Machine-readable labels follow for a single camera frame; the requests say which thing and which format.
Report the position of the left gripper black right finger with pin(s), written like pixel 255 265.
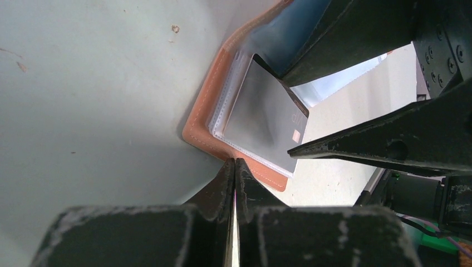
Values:
pixel 250 195

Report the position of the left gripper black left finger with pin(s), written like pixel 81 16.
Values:
pixel 211 233

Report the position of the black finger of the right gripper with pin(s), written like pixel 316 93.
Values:
pixel 426 138

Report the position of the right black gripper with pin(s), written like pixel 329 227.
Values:
pixel 350 32

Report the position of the black VIP credit card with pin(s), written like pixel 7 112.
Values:
pixel 266 120

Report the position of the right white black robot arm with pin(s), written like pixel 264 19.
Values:
pixel 445 200

